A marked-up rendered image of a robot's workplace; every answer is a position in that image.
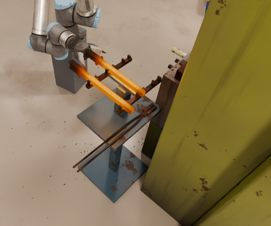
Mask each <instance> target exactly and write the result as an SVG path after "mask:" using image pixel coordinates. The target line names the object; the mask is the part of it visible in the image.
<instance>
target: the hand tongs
mask: <svg viewBox="0 0 271 226"><path fill-rule="evenodd" d="M156 108H157V106H156V105H154V104H153V103H151V104H150V105H149V106H147V107H146V108H145V109H144V110H143V112H141V115H139V116H137V117H135V118H133V119H132V120H130V121H129V122H128V123H127V124H125V125H124V126H123V127H122V128H120V129H119V130H118V131H117V132H115V133H114V134H113V135H111V136H110V137H109V138H108V139H107V140H105V141H104V142H103V143H102V144H100V145H99V146H98V147H96V148H95V149H94V150H93V151H91V152H90V153H89V154H88V155H86V156H85V157H84V158H83V159H82V160H80V161H79V162H78V163H77V164H75V165H74V166H73V168H75V167H76V166H78V165H79V164H80V163H81V162H83V161H84V160H85V159H86V158H88V157H89V156H90V155H91V154H93V153H94V152H95V151H96V150H97V149H99V148H100V147H101V146H102V145H104V144H105V143H106V142H107V141H109V140H110V139H111V138H112V137H114V136H115V135H116V134H117V133H118V132H120V131H121V130H122V129H123V128H125V127H126V126H127V125H129V124H130V123H131V122H132V121H134V120H136V119H137V118H139V119H138V120H137V121H136V122H135V123H134V124H133V125H132V126H131V127H129V128H128V129H127V130H126V131H125V132H123V133H122V134H121V135H120V136H118V137H117V138H116V139H115V140H114V141H113V142H111V143H110V144H109V145H108V146H106V147H105V148H104V149H103V150H101V151H100V152H99V153H98V154H96V155H95V156H94V157H93V158H92V159H91V160H89V161H88V162H87V163H86V164H84V165H83V166H82V167H81V168H79V169H78V170H77V172H79V171H80V170H82V169H83V168H84V167H85V166H87V165H88V164H89V163H90V162H91V161H93V160H94V159H95V158H96V157H98V156H99V155H100V154H101V153H102V152H103V151H105V150H106V149H107V148H108V147H110V146H111V145H112V144H113V143H115V142H116V141H117V140H118V139H119V138H121V137H122V136H123V135H124V134H125V133H127V132H128V131H129V130H130V129H131V128H132V127H134V126H135V125H136V124H137V123H138V122H139V121H140V120H141V118H142V117H145V116H146V115H149V114H150V113H151V112H152V111H154V110H155V109H156Z"/></svg>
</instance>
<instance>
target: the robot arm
mask: <svg viewBox="0 0 271 226"><path fill-rule="evenodd" d="M76 1H77V2H75V0H55V1H54V8H55V15H56V22H52V23H50V24H49V25H48V18H49V9H50V0H34V11H33V24H32V32H31V34H30V35H29V36H28V39H27V45H28V47H29V49H31V50H34V51H38V52H43V53H47V54H50V55H53V57H54V58H55V59H56V60H64V59H66V58H67V57H68V49H70V52H74V58H75V59H76V60H78V61H79V62H80V63H81V66H82V64H83V65H84V66H86V65H85V60H86V59H88V57H87V56H86V55H85V53H86V52H85V50H86V49H88V48H90V49H91V50H92V51H93V52H94V53H96V54H97V55H99V56H100V54H101V52H102V53H106V51H104V50H103V49H102V48H100V47H98V46H97V45H94V44H92V43H85V42H81V41H82V40H83V39H84V37H85V36H86V33H85V32H84V31H83V32H80V33H79V27H78V25H82V26H87V27H91V28H97V27H98V25H99V23H100V19H101V9H100V8H97V6H96V3H95V2H94V1H93V0H76ZM47 36H50V38H51V39H48V38H47Z"/></svg>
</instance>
